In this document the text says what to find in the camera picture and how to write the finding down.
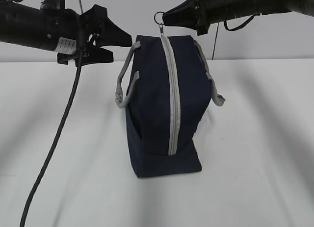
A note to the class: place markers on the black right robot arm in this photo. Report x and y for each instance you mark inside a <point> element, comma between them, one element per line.
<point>254,8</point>

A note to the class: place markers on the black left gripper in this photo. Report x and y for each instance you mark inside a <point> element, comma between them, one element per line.
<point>79,37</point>

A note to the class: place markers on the navy blue lunch bag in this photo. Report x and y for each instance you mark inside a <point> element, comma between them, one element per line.
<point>165,88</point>

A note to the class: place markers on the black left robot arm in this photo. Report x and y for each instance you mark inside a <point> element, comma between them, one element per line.
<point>23,25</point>

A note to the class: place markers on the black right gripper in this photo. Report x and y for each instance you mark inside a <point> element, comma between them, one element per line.
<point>200,14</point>

